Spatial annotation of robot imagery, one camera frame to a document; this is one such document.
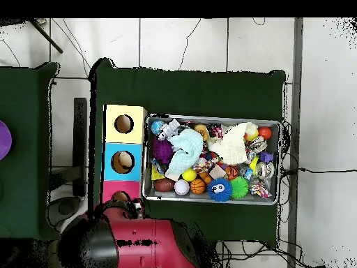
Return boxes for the wooden box three holes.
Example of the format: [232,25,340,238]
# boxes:
[100,104,148,204]

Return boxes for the mint green waffle cloth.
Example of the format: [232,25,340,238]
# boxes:
[164,128,204,175]

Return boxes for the purple spiky ball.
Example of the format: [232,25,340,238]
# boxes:
[152,137,174,165]

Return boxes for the silver toy robot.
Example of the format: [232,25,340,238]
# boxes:
[157,118,181,141]

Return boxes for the blue globe ball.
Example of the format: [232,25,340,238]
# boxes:
[150,120,164,135]

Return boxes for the small white baseball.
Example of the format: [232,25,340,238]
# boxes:
[174,179,190,196]

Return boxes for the small brown football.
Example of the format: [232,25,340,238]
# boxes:
[153,177,176,193]

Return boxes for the small orange basketball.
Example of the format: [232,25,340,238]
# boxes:
[190,178,206,195]

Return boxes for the cream waffle cloth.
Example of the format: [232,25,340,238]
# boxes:
[206,121,259,165]

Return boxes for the dark green table cloth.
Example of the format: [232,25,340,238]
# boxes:
[87,57,287,248]

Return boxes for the blue fuzzy googly-eye ball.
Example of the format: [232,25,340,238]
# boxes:
[206,177,234,202]

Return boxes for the green spiky rubber ball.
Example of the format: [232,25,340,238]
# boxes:
[229,176,250,200]

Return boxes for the dark green side table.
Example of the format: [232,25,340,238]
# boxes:
[0,61,61,241]

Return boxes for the black tripod leg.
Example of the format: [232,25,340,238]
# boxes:
[27,18,64,54]

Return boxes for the purple round object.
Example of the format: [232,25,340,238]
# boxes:
[0,119,13,161]

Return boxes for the shallow wire mesh bin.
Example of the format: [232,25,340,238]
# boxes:
[142,113,282,206]

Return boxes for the black floor cable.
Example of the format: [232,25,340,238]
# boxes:
[281,166,357,175]

